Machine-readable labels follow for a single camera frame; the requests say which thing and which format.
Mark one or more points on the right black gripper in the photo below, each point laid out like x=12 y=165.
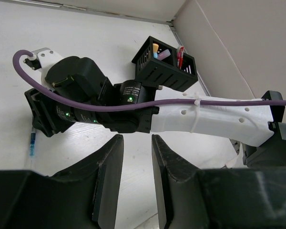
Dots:
x=44 y=114

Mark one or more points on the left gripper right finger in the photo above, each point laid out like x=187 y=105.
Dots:
x=192 y=198

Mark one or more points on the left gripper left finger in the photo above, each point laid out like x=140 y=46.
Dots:
x=82 y=196

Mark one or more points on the teal blue pen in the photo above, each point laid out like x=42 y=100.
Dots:
x=32 y=142

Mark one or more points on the orange highlighter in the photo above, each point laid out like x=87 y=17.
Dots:
x=155 y=48

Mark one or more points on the purple highlighter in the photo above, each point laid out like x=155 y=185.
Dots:
x=164 y=54

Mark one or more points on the red grip gel pen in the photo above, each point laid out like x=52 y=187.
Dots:
x=180 y=53

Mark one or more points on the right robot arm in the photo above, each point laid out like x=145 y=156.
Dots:
x=74 y=90

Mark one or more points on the black pen holder box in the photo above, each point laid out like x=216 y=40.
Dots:
x=151 y=71

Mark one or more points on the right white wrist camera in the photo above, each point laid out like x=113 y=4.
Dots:
x=42 y=60

